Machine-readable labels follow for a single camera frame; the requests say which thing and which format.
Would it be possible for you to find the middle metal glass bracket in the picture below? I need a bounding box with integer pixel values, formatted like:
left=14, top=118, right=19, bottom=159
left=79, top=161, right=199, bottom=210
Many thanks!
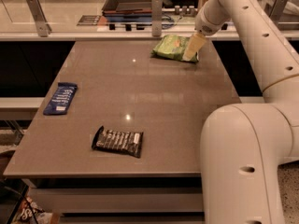
left=151, top=0, right=163, bottom=36

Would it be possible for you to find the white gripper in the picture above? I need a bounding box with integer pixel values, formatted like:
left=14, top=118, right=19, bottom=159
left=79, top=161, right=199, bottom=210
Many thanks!
left=183, top=0, right=231, bottom=62

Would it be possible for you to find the left metal glass bracket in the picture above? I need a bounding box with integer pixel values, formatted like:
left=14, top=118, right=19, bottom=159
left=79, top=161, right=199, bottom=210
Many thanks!
left=26, top=0, right=51, bottom=37

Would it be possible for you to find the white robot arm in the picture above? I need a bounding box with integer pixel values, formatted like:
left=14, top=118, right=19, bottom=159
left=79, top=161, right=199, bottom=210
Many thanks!
left=195, top=0, right=299, bottom=224

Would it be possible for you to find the green jalapeno chip bag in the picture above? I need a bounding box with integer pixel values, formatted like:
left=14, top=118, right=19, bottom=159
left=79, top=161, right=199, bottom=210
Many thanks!
left=151, top=35, right=189, bottom=62

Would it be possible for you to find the right metal glass bracket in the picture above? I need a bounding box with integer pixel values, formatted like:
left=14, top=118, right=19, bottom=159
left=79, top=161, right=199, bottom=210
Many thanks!
left=269, top=0, right=288, bottom=25

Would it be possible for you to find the orange-rimmed grey tray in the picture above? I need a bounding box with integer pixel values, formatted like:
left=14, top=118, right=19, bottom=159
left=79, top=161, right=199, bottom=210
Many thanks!
left=102, top=0, right=151, bottom=15

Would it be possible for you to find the metal glass bracket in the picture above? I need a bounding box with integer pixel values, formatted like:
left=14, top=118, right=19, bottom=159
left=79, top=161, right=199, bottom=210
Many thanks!
left=26, top=0, right=51, bottom=37
left=151, top=0, right=163, bottom=36
left=269, top=0, right=288, bottom=25

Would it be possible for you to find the glass barrier panel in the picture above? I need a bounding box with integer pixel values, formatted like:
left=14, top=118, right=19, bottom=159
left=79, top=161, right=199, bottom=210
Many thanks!
left=0, top=0, right=299, bottom=35

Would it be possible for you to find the blue rxbar blueberry bar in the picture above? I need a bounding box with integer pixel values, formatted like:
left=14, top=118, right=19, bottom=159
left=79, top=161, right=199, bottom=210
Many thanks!
left=43, top=82, right=78, bottom=116

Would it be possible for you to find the snack bag under table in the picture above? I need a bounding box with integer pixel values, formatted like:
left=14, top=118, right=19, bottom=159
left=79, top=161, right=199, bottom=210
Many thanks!
left=11, top=197, right=59, bottom=224

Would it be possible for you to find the black snack bar wrapper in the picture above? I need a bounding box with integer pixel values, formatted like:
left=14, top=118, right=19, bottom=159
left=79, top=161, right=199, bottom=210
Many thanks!
left=92, top=126, right=143, bottom=158

